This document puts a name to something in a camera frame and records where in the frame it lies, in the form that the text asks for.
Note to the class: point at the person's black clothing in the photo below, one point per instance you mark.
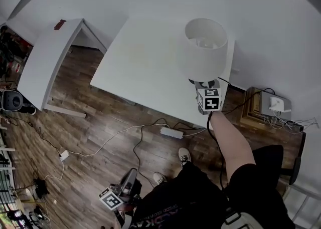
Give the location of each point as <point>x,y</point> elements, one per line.
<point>190,198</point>

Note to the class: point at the grey box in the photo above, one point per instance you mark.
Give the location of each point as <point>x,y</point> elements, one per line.
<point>265,105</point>

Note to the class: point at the black chair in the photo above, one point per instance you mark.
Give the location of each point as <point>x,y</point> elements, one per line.
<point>294,170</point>

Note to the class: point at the wooden frame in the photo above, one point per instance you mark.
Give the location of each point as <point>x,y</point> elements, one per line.
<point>250,107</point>

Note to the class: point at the person's right white shoe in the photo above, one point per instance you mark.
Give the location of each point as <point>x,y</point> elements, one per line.
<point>184,155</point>

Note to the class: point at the person's right forearm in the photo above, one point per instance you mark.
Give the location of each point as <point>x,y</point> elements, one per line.
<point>230,140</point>

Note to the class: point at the white power adapter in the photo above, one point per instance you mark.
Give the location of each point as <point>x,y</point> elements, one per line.
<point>64,155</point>

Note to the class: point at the person's left white shoe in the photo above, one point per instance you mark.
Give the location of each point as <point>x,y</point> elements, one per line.
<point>159,178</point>

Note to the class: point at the white shade table lamp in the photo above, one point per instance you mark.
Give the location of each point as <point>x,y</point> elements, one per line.
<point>200,57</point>

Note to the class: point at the white power strip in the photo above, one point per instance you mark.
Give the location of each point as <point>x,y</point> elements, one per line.
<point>171,132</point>

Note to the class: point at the square white table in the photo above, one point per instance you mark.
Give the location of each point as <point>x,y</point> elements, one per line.
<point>145,67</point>

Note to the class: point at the long white table surface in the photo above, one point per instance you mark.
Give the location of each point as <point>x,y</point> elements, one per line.
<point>47,55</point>

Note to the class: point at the white railing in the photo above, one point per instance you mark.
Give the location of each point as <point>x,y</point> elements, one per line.
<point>303,205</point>

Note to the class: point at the white shoulder bag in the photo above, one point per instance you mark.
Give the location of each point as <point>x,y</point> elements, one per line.
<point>242,219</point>

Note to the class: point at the black round appliance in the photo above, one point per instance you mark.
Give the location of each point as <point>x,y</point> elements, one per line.
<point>12,100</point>

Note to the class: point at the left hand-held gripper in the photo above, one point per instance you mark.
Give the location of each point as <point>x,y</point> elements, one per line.
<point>110,199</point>

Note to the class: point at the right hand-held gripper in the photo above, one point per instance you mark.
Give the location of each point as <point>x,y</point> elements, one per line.
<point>212,102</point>

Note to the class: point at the black floor clutter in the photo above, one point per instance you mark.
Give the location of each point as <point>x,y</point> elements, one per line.
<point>41,188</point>

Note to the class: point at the person's white shoe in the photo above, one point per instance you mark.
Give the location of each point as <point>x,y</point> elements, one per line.
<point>184,155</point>
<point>159,178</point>

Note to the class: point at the cluttered storage pile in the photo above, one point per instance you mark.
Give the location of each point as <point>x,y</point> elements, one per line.
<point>11,50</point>

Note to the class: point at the small red object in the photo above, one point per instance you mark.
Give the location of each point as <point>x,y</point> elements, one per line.
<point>59,25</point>

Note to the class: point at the white router device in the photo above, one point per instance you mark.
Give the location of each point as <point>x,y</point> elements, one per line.
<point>277,103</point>

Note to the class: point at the person's left forearm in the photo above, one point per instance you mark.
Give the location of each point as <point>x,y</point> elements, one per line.
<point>125,210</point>

